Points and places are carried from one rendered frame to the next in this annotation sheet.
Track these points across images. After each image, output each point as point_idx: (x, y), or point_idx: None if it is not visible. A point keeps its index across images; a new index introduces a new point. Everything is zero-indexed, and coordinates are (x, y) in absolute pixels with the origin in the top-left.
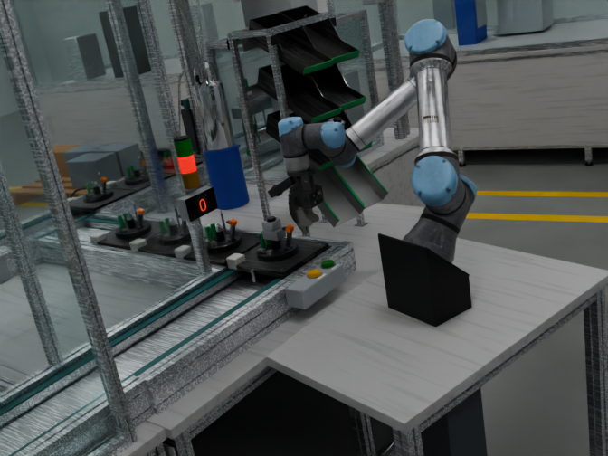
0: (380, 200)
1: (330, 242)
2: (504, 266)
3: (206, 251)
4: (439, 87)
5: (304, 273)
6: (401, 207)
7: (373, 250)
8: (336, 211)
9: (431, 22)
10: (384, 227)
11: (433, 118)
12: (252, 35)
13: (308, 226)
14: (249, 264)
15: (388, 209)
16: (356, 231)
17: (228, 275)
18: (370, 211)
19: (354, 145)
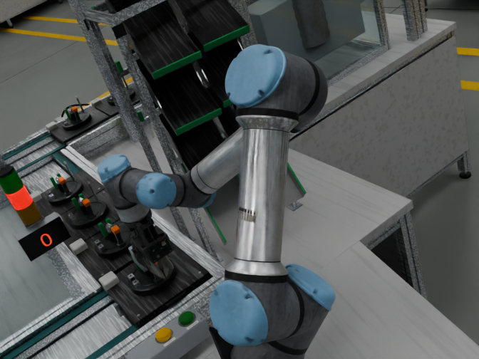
0: (299, 198)
1: (216, 266)
2: (410, 347)
3: (70, 276)
4: (264, 162)
5: (157, 328)
6: (351, 180)
7: (281, 263)
8: (232, 221)
9: (259, 53)
10: (315, 219)
11: (249, 215)
12: (100, 21)
13: (166, 269)
14: (117, 293)
15: (336, 181)
16: (284, 219)
17: (98, 300)
18: (316, 181)
19: (199, 191)
